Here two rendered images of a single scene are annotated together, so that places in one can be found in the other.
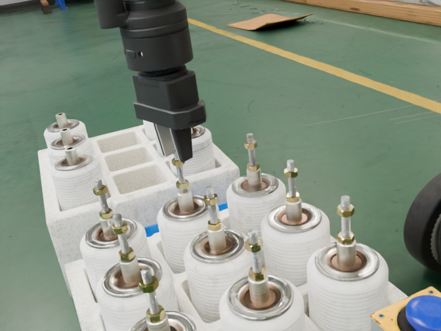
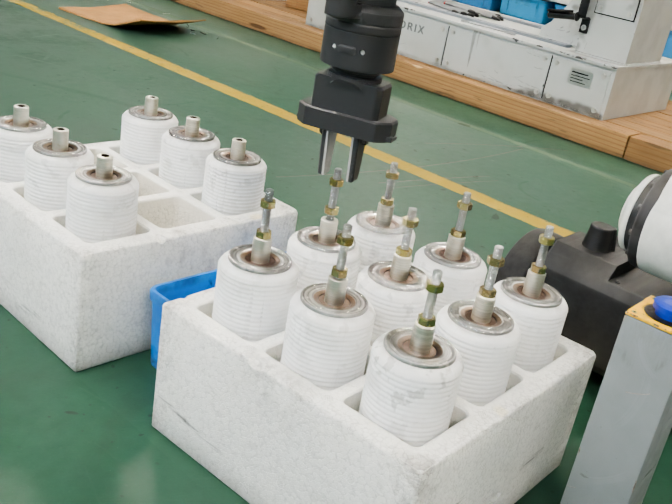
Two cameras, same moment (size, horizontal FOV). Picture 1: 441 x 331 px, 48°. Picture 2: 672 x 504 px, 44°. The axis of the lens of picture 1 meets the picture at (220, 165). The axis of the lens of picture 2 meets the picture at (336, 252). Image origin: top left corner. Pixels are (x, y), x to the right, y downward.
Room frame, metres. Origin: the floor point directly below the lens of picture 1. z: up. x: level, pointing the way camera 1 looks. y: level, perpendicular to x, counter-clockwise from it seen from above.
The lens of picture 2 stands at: (-0.19, 0.57, 0.67)
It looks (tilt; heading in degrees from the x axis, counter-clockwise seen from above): 23 degrees down; 328
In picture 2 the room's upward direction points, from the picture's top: 10 degrees clockwise
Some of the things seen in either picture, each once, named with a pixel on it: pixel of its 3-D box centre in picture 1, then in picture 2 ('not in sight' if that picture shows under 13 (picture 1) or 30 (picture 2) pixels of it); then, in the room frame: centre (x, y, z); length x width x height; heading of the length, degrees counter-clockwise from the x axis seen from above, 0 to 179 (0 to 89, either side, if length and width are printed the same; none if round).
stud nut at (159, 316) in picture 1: (155, 313); (426, 319); (0.40, 0.09, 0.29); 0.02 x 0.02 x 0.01; 32
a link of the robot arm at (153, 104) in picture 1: (164, 75); (354, 79); (0.66, 0.06, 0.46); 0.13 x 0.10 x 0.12; 40
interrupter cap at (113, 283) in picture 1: (132, 277); (334, 300); (0.51, 0.13, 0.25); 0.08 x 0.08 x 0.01
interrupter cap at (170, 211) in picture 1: (186, 207); (326, 240); (0.66, 0.06, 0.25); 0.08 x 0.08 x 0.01
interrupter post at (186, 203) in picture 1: (185, 200); (327, 230); (0.66, 0.06, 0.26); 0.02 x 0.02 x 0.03
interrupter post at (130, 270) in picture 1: (130, 268); (336, 290); (0.51, 0.13, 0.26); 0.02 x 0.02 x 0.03
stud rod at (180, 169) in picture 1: (180, 173); (333, 197); (0.66, 0.06, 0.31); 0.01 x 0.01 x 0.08
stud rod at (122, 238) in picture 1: (123, 242); (342, 257); (0.51, 0.13, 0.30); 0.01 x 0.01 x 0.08
